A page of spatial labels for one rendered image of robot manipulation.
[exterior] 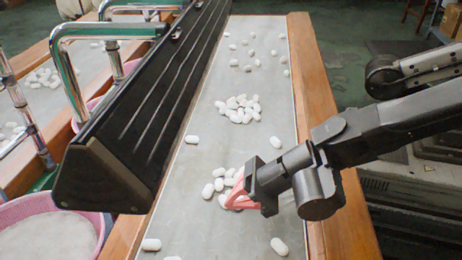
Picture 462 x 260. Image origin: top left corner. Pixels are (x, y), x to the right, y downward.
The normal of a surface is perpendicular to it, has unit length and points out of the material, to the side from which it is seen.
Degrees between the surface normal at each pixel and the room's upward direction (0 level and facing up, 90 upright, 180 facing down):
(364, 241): 0
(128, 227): 0
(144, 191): 58
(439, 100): 38
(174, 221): 0
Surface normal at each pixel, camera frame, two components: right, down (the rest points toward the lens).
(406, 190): -0.33, 0.55
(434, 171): -0.03, -0.81
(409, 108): -0.56, -0.56
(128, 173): 0.83, -0.40
